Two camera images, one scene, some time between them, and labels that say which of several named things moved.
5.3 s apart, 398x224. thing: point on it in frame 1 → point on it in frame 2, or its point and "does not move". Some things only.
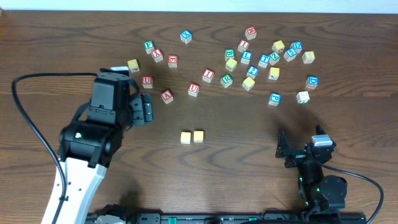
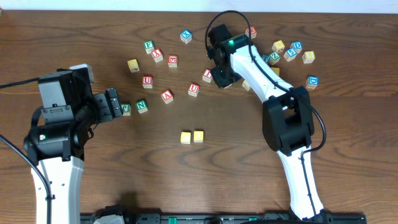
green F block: [149, 46] does not move
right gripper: [300, 157] → [222, 79]
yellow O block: [198, 136] does not move
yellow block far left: [133, 65] does not move
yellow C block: [185, 137] does not move
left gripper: [140, 111] → [112, 102]
